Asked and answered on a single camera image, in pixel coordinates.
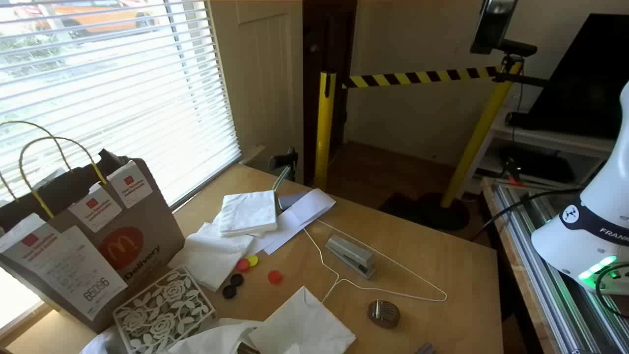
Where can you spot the brown paper takeaway bag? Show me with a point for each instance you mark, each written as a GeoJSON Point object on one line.
{"type": "Point", "coordinates": [148, 219]}

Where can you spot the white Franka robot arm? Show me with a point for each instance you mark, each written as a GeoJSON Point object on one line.
{"type": "Point", "coordinates": [602, 209]}

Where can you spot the white crumpled paper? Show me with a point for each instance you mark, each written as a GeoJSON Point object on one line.
{"type": "Point", "coordinates": [303, 209]}

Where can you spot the folded white napkin stack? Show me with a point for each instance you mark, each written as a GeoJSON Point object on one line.
{"type": "Point", "coordinates": [248, 211]}

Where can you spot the grey stapler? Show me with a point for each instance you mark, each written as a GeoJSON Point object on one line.
{"type": "Point", "coordinates": [351, 254]}

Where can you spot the yellow bottle cap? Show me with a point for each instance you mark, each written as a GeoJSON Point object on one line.
{"type": "Point", "coordinates": [252, 260]}

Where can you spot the red bottle cap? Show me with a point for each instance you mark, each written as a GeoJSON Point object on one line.
{"type": "Point", "coordinates": [242, 266]}
{"type": "Point", "coordinates": [276, 276]}

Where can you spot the black bottle cap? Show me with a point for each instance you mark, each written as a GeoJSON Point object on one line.
{"type": "Point", "coordinates": [229, 292]}
{"type": "Point", "coordinates": [237, 280]}

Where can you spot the crumpled white napkin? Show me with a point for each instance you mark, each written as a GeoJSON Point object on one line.
{"type": "Point", "coordinates": [209, 256]}

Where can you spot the wooden table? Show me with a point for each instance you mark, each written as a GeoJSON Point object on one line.
{"type": "Point", "coordinates": [425, 262]}

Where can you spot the yellow black striped belt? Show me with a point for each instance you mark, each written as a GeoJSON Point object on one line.
{"type": "Point", "coordinates": [419, 77]}

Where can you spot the flat white napkin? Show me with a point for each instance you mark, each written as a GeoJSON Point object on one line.
{"type": "Point", "coordinates": [305, 325]}

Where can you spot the round metal disc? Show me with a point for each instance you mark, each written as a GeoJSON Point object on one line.
{"type": "Point", "coordinates": [384, 313]}

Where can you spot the white window blinds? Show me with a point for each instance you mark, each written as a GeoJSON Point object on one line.
{"type": "Point", "coordinates": [130, 99]}

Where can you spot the white lattice plastic tray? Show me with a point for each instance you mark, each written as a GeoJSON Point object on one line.
{"type": "Point", "coordinates": [164, 311]}

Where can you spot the black box device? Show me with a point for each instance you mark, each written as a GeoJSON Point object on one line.
{"type": "Point", "coordinates": [537, 164]}

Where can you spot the white shelf unit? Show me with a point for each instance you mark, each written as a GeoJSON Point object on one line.
{"type": "Point", "coordinates": [590, 146]}

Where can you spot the yellow stanchion post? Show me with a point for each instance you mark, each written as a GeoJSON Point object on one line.
{"type": "Point", "coordinates": [480, 134]}
{"type": "Point", "coordinates": [325, 130]}

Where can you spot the black camera on stand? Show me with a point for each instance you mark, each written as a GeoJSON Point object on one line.
{"type": "Point", "coordinates": [492, 26]}

